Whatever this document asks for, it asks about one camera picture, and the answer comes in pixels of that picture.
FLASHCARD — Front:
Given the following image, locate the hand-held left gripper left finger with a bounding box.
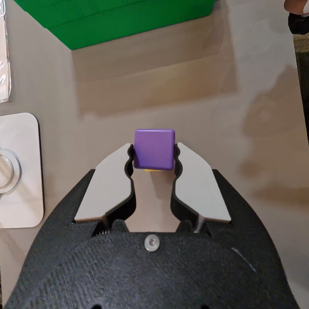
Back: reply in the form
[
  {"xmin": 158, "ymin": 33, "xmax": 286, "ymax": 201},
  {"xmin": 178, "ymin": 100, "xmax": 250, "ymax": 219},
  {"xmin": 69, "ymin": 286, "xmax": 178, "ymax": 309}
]
[{"xmin": 74, "ymin": 143, "xmax": 137, "ymax": 230}]

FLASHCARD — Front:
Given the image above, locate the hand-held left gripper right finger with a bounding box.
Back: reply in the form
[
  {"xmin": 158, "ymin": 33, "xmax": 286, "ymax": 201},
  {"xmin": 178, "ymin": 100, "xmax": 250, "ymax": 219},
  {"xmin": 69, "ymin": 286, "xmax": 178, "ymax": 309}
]
[{"xmin": 171, "ymin": 142, "xmax": 232, "ymax": 233}]

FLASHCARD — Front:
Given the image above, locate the purple cube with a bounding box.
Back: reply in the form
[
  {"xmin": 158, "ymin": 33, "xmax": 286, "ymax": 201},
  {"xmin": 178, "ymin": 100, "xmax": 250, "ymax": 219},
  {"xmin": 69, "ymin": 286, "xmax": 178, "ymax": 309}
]
[{"xmin": 133, "ymin": 129, "xmax": 175, "ymax": 171}]

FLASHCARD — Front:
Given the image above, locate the green plastic bin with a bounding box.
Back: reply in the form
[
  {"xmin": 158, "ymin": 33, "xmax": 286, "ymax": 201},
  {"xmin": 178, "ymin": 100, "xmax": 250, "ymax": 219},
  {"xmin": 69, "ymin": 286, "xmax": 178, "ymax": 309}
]
[{"xmin": 12, "ymin": 0, "xmax": 219, "ymax": 51}]

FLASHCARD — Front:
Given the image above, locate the person's right hand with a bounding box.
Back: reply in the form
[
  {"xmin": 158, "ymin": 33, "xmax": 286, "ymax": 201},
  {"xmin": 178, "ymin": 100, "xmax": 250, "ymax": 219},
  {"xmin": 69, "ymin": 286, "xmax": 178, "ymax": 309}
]
[{"xmin": 284, "ymin": 0, "xmax": 304, "ymax": 13}]

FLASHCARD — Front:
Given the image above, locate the person's dark clothed body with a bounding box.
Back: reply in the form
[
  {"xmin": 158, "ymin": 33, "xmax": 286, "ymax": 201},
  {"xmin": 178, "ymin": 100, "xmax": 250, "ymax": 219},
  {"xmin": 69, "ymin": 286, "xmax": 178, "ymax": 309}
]
[{"xmin": 296, "ymin": 51, "xmax": 309, "ymax": 146}]

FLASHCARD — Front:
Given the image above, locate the document stand with white base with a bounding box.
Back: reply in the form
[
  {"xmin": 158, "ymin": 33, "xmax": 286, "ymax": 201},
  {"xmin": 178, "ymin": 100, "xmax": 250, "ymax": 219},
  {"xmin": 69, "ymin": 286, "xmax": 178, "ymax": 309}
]
[{"xmin": 0, "ymin": 112, "xmax": 45, "ymax": 228}]

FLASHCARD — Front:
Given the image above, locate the laminated paper sheet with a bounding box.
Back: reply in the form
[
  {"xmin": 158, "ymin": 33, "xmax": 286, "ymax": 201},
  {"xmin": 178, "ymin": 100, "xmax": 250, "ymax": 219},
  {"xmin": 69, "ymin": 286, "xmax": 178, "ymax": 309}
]
[{"xmin": 0, "ymin": 0, "xmax": 12, "ymax": 104}]

